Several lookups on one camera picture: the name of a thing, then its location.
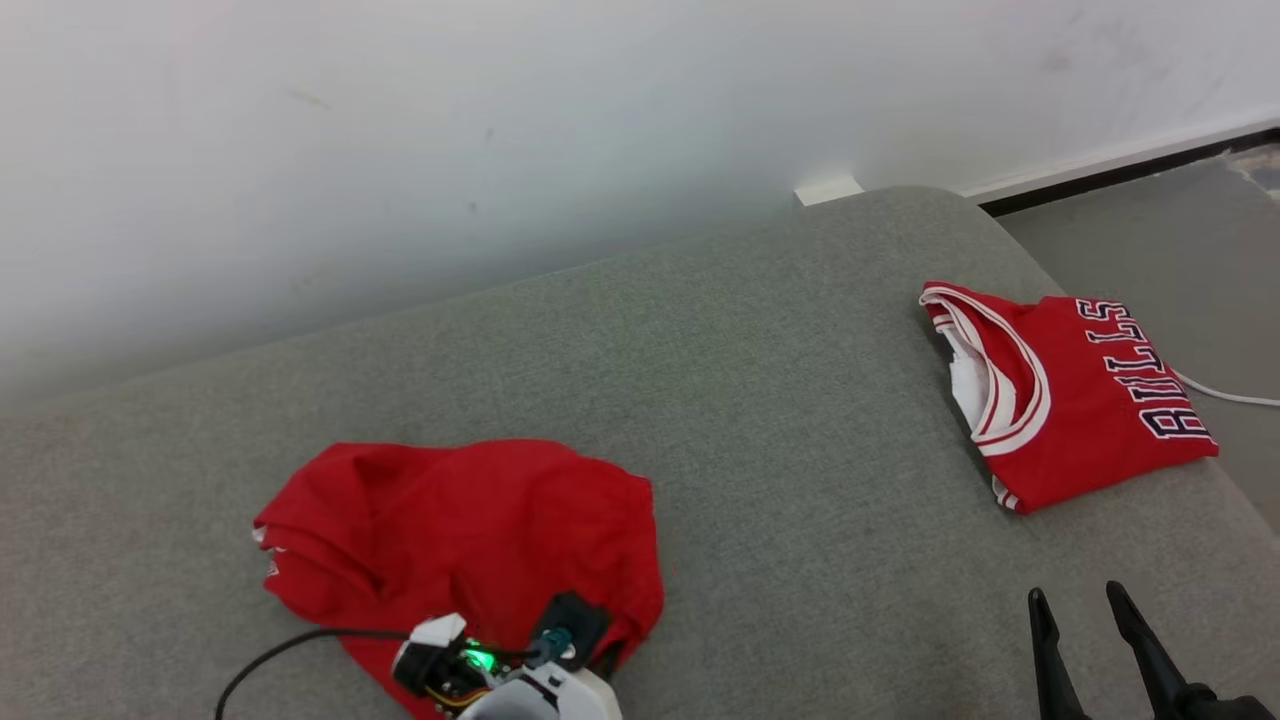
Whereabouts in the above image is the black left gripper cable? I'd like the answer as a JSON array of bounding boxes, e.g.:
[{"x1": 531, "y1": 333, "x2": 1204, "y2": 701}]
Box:
[{"x1": 214, "y1": 627, "x2": 413, "y2": 720}]

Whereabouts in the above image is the grey fabric sofa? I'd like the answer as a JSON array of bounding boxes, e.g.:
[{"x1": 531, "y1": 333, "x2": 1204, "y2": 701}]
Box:
[{"x1": 0, "y1": 186, "x2": 1280, "y2": 720}]

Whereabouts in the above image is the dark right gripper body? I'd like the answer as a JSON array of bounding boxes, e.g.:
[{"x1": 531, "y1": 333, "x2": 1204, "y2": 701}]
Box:
[{"x1": 1164, "y1": 685, "x2": 1280, "y2": 720}]

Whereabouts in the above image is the white and black baseboard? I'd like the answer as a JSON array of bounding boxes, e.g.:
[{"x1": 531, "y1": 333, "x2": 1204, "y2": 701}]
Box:
[{"x1": 958, "y1": 117, "x2": 1280, "y2": 218}]

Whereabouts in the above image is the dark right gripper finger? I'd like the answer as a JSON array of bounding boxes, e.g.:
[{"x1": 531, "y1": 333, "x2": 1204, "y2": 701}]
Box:
[
  {"x1": 1105, "y1": 581, "x2": 1192, "y2": 720},
  {"x1": 1027, "y1": 588, "x2": 1090, "y2": 720}
]

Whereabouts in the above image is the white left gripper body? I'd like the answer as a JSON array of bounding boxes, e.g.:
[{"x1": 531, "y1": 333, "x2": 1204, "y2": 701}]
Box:
[{"x1": 391, "y1": 613, "x2": 501, "y2": 710}]

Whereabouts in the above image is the small white block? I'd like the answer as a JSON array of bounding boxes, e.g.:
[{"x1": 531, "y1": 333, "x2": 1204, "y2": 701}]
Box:
[{"x1": 794, "y1": 175, "x2": 864, "y2": 208}]

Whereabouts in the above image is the folded red Bulls jersey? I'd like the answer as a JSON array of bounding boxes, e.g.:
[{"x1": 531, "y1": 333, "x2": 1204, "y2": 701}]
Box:
[{"x1": 919, "y1": 281, "x2": 1220, "y2": 517}]

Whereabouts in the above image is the red and white garment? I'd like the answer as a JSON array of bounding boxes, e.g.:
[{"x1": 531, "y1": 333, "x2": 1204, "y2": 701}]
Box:
[{"x1": 252, "y1": 439, "x2": 667, "y2": 720}]

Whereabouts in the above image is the white floor cable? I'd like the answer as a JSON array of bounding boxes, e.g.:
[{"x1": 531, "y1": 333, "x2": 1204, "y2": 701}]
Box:
[{"x1": 1170, "y1": 369, "x2": 1280, "y2": 409}]

